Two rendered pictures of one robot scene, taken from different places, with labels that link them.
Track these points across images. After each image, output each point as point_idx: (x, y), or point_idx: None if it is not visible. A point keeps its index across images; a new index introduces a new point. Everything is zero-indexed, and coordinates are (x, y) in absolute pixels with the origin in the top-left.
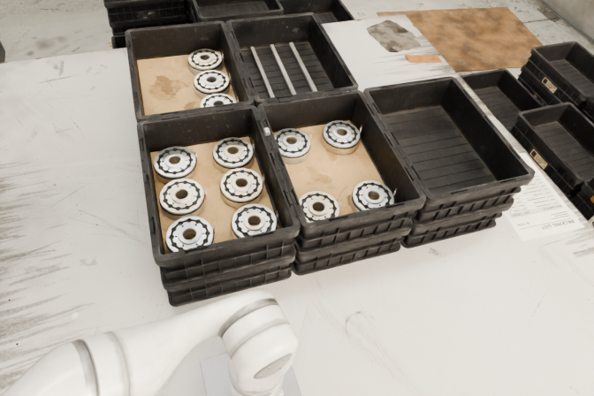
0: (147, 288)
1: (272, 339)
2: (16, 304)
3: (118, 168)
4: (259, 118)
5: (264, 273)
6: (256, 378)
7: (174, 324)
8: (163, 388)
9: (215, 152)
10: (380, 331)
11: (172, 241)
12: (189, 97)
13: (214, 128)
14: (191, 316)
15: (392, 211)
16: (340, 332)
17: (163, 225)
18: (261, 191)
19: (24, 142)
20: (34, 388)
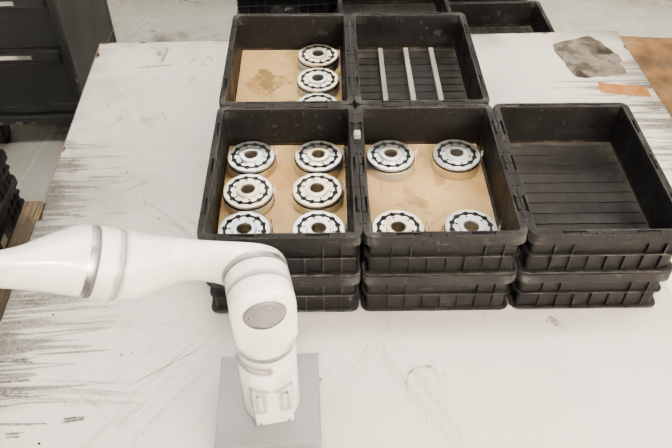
0: (193, 290)
1: (264, 282)
2: None
3: (196, 165)
4: (353, 120)
5: (322, 294)
6: (246, 324)
7: (176, 240)
8: (183, 389)
9: (297, 153)
10: (449, 393)
11: (224, 233)
12: (289, 95)
13: (303, 128)
14: (194, 241)
15: (480, 239)
16: (398, 382)
17: (221, 219)
18: (337, 201)
19: (107, 126)
20: (55, 237)
